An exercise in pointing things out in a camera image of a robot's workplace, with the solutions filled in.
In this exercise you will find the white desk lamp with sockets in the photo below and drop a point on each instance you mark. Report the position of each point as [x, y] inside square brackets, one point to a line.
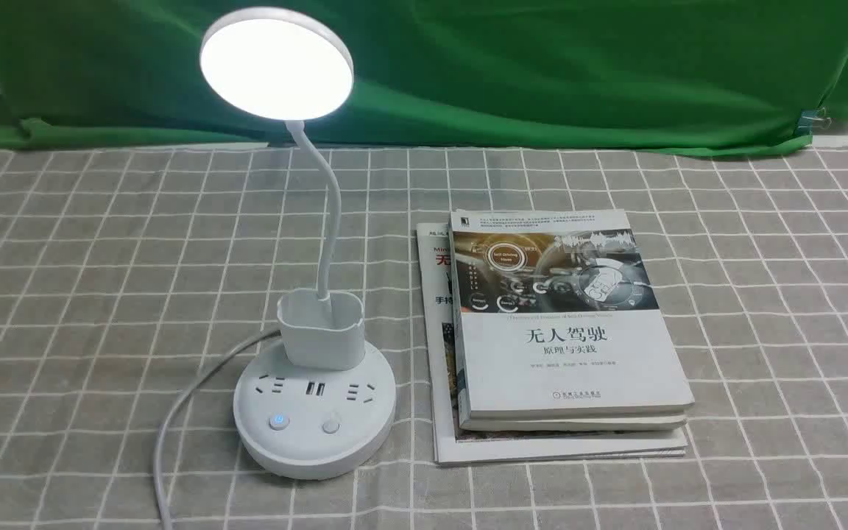
[320, 399]

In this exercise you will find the grey checked tablecloth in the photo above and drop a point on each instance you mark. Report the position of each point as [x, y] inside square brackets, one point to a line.
[124, 274]

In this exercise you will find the bottom large white book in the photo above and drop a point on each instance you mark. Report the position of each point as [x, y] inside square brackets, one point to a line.
[454, 446]

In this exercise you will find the middle white book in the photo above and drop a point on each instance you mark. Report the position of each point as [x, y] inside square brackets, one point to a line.
[626, 422]

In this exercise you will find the top white self-driving book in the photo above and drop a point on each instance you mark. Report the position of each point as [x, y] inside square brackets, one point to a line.
[556, 318]

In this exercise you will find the green backdrop cloth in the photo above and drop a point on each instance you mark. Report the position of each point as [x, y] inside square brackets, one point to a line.
[686, 77]

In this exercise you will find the blue binder clip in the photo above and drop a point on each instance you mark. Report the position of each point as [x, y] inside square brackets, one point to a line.
[813, 121]

